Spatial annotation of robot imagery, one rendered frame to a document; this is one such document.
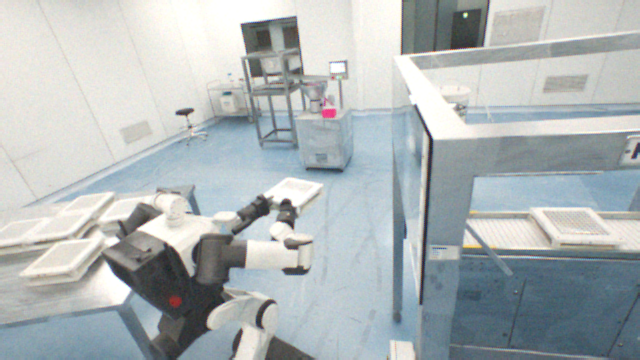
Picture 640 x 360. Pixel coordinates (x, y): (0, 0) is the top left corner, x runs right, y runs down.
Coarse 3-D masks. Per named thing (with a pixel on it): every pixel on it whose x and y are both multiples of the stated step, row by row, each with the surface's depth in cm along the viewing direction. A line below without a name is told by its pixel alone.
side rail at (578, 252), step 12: (468, 252) 134; (480, 252) 133; (504, 252) 131; (516, 252) 130; (528, 252) 129; (540, 252) 128; (552, 252) 127; (564, 252) 126; (576, 252) 125; (588, 252) 125; (600, 252) 124; (612, 252) 123; (624, 252) 122; (636, 252) 121
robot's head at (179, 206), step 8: (160, 192) 105; (160, 200) 102; (168, 200) 99; (176, 200) 99; (184, 200) 102; (160, 208) 104; (168, 208) 98; (176, 208) 100; (184, 208) 102; (168, 216) 103; (176, 216) 104
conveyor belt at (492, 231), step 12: (480, 228) 149; (492, 228) 148; (504, 228) 147; (516, 228) 146; (528, 228) 145; (624, 228) 139; (636, 228) 138; (468, 240) 142; (492, 240) 140; (504, 240) 140; (516, 240) 139; (528, 240) 138; (540, 240) 137; (636, 240) 132
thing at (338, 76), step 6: (330, 60) 382; (336, 60) 379; (342, 60) 376; (330, 66) 384; (336, 66) 381; (342, 66) 379; (330, 72) 388; (336, 72) 385; (342, 72) 382; (330, 78) 392; (336, 78) 389; (342, 78) 386; (342, 96) 404; (342, 102) 406; (342, 108) 409
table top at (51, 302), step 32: (192, 192) 220; (0, 224) 204; (96, 224) 190; (0, 256) 171; (32, 256) 168; (0, 288) 147; (32, 288) 145; (64, 288) 142; (96, 288) 139; (128, 288) 137; (0, 320) 130; (32, 320) 129
